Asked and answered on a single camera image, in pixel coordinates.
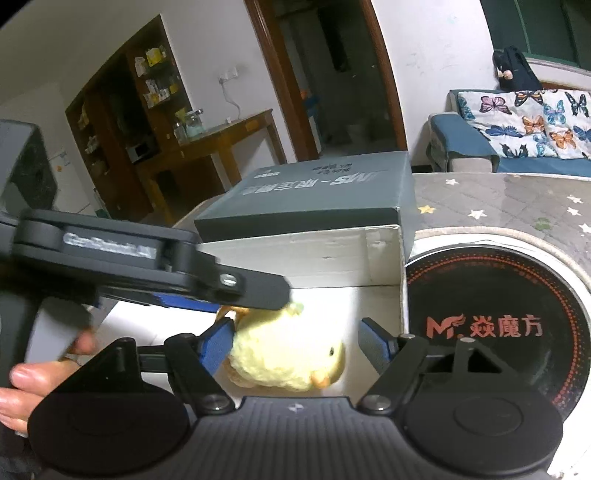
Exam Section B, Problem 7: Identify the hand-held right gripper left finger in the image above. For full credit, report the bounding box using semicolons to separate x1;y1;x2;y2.
76;318;237;415

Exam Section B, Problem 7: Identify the black backpack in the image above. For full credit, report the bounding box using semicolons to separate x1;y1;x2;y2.
492;45;544;92

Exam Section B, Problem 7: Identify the green framed window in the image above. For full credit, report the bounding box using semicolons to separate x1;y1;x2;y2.
482;0;591;71

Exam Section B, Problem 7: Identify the wooden shelf cabinet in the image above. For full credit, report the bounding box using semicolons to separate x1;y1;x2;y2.
65;14;195;222

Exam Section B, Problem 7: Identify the grey star-print desktop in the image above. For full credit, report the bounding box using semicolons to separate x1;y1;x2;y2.
409;171;591;480

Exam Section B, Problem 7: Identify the grey box with silver lettering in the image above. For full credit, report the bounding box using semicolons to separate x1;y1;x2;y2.
194;150;419;273

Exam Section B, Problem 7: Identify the wooden side table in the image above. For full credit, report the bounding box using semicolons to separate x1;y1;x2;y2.
134;108;289;223

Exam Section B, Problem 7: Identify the blue sofa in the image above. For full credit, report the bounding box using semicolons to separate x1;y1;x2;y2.
425;88;591;178

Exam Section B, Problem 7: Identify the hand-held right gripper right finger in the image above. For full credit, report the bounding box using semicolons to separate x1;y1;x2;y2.
358;316;507;415

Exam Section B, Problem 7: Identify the glass jar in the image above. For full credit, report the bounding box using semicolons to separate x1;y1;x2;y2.
184;110;205;138

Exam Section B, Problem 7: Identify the brown door frame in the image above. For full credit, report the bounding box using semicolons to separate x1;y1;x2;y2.
245;0;408;163

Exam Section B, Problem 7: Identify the white cardboard box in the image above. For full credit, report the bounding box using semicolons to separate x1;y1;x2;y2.
95;224;411;407

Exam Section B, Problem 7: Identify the person's left hand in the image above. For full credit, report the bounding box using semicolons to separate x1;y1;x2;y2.
0;333;99;437

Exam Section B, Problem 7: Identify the black round induction cooker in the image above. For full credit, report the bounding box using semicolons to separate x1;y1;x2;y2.
404;248;591;418

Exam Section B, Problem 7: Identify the white power cable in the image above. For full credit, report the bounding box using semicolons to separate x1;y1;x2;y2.
222;79;245;121

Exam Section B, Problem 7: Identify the yellow chick plush toy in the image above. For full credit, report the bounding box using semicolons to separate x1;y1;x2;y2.
215;302;347;394

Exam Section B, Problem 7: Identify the butterfly print blanket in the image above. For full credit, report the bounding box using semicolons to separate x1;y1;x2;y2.
456;89;591;160

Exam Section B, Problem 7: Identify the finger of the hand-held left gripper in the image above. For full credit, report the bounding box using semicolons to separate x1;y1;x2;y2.
154;264;293;311

